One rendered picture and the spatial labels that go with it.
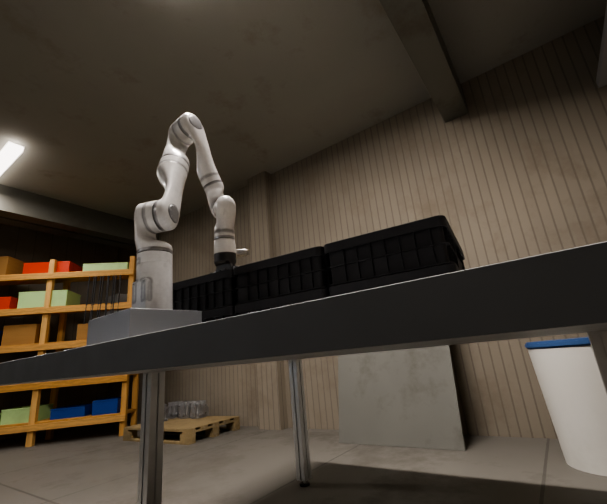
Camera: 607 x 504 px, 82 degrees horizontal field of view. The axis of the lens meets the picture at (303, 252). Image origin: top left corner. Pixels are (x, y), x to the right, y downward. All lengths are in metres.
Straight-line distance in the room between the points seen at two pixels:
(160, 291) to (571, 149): 3.05
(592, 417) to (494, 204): 1.65
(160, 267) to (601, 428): 2.14
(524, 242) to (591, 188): 0.56
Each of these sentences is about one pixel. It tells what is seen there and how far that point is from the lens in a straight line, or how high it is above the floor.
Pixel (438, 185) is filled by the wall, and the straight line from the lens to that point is 3.42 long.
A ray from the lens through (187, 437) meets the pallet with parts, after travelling 3.79.
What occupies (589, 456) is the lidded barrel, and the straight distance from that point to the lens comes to 2.43.
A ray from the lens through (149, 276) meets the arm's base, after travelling 0.99.
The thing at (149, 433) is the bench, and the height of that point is 0.45.
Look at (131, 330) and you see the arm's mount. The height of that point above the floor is 0.75.
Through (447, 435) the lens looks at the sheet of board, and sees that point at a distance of 2.82.
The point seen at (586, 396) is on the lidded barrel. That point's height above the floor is 0.36.
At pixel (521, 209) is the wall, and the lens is 3.22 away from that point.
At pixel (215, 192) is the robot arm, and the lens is 1.28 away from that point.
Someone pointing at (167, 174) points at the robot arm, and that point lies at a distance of 1.14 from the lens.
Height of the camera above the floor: 0.66
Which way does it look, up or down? 17 degrees up
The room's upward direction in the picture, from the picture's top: 5 degrees counter-clockwise
